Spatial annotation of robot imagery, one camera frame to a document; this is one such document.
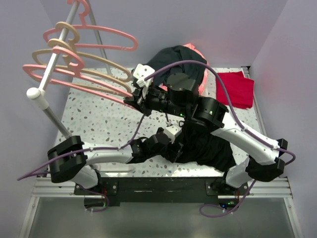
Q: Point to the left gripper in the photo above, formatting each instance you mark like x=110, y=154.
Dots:
x=170, y=154

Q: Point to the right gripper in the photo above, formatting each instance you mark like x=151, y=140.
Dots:
x=137, y=101

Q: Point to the black shorts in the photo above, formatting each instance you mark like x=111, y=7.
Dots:
x=198, y=146

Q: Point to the pink hanger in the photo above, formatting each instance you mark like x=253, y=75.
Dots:
x=77, y=63
x=96, y=29

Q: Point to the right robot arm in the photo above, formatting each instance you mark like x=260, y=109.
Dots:
x=256, y=156

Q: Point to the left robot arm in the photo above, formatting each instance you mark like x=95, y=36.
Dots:
x=72, y=159

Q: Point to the lower beige hanger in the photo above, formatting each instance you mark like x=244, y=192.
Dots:
x=99, y=87

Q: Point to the top pink hanger hook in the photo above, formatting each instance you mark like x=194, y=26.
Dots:
x=80, y=7

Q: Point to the dark teal garment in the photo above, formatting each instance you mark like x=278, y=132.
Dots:
x=156, y=62

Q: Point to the pink garment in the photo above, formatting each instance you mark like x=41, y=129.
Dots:
x=188, y=52

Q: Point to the red folded cloth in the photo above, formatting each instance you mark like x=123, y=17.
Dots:
x=239, y=89

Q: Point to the metal clothes rack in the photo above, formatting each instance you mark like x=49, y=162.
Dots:
x=42, y=71

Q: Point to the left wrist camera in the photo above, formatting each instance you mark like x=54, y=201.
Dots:
x=172, y=132

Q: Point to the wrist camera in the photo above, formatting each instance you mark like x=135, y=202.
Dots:
x=172, y=132
x=139, y=74

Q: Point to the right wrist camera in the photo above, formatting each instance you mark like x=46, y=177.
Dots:
x=139, y=74

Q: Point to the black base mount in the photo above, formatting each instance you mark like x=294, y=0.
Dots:
x=170, y=190

